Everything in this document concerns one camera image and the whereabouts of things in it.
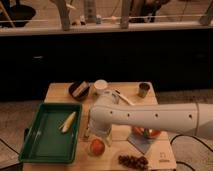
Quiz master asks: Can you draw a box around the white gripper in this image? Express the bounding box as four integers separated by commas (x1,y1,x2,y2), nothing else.
88,118,112,146

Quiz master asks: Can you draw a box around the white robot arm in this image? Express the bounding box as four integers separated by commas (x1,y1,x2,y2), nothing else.
88,90,213,140

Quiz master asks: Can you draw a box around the white paper cup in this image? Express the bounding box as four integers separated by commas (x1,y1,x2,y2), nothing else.
93,79,108,95

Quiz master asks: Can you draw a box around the small metal cup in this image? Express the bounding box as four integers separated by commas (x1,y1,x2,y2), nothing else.
138,82,150,98

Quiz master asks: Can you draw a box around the yellow corn cob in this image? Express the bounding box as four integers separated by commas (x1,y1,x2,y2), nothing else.
60,112,76,133

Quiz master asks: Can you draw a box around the dark round bowl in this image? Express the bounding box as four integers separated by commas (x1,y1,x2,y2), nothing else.
68,81,90,101

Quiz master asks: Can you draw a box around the cake slice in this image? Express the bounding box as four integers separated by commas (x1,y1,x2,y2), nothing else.
72,81,89,97

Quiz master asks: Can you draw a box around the green plastic tray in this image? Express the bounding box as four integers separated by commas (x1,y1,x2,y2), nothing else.
19,103,82,163

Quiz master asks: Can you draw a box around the blue-grey cloth napkin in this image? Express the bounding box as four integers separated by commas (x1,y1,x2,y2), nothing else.
127,133,158,154

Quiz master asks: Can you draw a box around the bunch of dark grapes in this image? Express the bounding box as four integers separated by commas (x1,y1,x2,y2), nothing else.
118,155,148,171

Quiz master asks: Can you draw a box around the black cable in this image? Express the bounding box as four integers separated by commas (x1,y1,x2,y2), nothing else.
169,133,213,153

